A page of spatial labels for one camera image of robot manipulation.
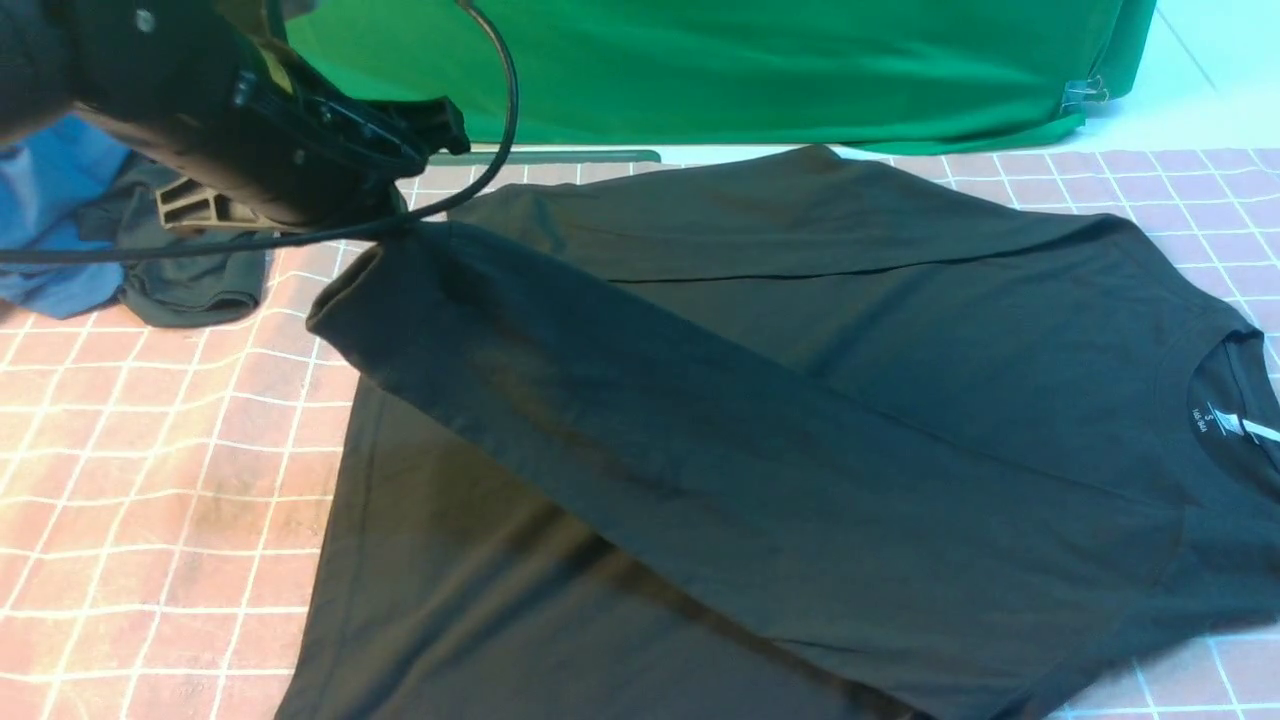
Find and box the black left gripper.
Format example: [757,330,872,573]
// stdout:
[79,40,471,233]

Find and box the dark gray long-sleeve shirt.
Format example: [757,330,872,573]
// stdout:
[276,146,1277,719]

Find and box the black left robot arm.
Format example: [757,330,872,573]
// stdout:
[1,1,471,233]

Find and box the dark crumpled garment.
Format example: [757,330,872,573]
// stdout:
[76,152,273,329]

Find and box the blue crumpled garment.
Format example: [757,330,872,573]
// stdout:
[1,117,133,320]

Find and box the dark green flat strip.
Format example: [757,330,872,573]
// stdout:
[429,149,662,168]

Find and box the pink grid tablecloth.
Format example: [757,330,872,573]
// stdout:
[1,147,1277,719]

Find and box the green backdrop cloth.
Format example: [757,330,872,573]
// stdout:
[285,0,1158,158]

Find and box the clear binder clip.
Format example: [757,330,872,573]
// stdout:
[1059,76,1111,115]

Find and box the black left camera cable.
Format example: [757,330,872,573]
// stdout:
[0,0,521,266]

